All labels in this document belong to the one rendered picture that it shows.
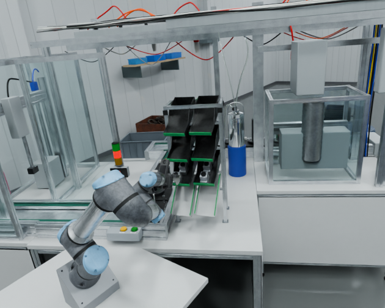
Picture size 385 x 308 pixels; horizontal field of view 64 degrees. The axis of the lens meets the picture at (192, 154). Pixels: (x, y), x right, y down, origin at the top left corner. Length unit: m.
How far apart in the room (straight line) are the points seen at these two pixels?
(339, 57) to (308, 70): 10.20
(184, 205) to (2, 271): 1.38
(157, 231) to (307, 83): 1.49
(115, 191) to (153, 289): 0.71
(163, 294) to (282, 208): 1.29
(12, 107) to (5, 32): 2.59
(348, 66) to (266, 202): 10.38
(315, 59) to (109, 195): 1.78
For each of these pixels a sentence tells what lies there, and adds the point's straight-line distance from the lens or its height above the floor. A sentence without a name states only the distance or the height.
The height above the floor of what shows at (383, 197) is 0.80.
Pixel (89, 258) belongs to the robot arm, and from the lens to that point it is 1.48.
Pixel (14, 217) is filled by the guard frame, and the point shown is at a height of 1.04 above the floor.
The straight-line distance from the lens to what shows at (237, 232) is 2.03.
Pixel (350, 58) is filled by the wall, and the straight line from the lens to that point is 12.57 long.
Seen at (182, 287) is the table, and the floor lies 0.86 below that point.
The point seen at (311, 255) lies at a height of 0.25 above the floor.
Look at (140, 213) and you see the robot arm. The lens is 1.17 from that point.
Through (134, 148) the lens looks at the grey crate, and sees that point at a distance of 4.05.
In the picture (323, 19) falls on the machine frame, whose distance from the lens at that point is 2.32.
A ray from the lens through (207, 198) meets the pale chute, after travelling 1.98.
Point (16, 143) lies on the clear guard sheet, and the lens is 3.15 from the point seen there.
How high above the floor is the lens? 2.03
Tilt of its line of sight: 21 degrees down
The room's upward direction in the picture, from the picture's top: 5 degrees counter-clockwise
